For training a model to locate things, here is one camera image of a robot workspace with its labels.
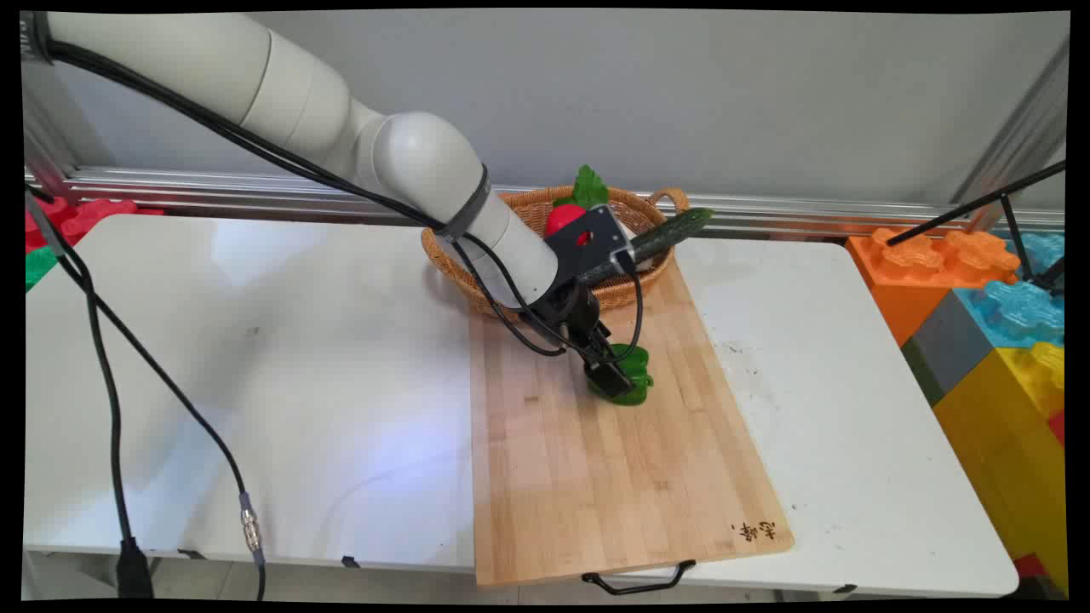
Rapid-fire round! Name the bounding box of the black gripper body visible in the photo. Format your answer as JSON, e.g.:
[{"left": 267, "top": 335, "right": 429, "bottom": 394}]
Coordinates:
[{"left": 530, "top": 277, "right": 616, "bottom": 352}]

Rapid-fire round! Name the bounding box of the green bell pepper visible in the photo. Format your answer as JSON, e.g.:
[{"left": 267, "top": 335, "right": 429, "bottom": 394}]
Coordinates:
[{"left": 586, "top": 343, "right": 655, "bottom": 407}]

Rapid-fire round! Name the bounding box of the woven wicker basket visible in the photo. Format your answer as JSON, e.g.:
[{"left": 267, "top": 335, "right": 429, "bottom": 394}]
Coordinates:
[{"left": 421, "top": 186, "right": 691, "bottom": 324}]

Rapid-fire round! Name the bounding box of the red radish with green leaf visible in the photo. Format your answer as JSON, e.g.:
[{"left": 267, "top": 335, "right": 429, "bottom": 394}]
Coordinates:
[{"left": 545, "top": 164, "right": 611, "bottom": 248}]

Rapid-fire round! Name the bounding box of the dark green cucumber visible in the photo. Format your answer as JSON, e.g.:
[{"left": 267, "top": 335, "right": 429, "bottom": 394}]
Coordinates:
[{"left": 579, "top": 208, "right": 714, "bottom": 287}]

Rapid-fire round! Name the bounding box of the orange foam building block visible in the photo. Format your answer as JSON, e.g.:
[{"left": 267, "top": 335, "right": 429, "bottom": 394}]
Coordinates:
[{"left": 845, "top": 227, "right": 1021, "bottom": 347}]

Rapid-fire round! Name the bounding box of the grey foam building block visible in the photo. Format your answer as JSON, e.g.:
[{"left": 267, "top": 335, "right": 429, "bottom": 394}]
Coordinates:
[{"left": 901, "top": 291, "right": 994, "bottom": 407}]

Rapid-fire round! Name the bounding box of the black tripod stand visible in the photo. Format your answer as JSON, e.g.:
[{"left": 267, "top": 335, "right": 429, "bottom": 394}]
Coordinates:
[{"left": 886, "top": 160, "right": 1068, "bottom": 295}]

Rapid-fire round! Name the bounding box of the blue foam building block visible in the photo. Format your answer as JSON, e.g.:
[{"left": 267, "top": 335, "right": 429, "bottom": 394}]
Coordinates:
[{"left": 954, "top": 232, "right": 1067, "bottom": 350}]

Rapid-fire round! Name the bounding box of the green foam building block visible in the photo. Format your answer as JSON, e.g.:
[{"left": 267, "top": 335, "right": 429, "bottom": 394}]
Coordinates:
[{"left": 24, "top": 247, "right": 59, "bottom": 292}]

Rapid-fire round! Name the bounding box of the black wrist camera mount plate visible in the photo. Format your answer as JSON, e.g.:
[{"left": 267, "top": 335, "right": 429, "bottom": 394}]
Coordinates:
[{"left": 543, "top": 204, "right": 636, "bottom": 284}]

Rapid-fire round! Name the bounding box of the bamboo cutting board black handle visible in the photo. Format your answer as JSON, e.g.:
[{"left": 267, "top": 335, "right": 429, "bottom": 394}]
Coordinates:
[{"left": 467, "top": 255, "right": 795, "bottom": 595}]

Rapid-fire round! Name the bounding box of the aluminium frame rail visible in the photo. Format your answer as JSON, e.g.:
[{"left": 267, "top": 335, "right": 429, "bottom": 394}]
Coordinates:
[{"left": 24, "top": 166, "right": 1067, "bottom": 239}]

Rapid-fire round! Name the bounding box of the thin black cable metal connector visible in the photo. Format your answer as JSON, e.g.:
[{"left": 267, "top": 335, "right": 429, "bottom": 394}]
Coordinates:
[{"left": 81, "top": 285, "right": 267, "bottom": 601}]

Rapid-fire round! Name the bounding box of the aluminium frame post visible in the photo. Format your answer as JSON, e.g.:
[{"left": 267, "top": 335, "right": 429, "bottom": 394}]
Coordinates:
[{"left": 949, "top": 38, "right": 1070, "bottom": 231}]

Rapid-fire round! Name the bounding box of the thick black hanging cable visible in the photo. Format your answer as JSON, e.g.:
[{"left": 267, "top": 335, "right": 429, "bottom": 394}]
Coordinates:
[{"left": 24, "top": 189, "right": 156, "bottom": 599}]

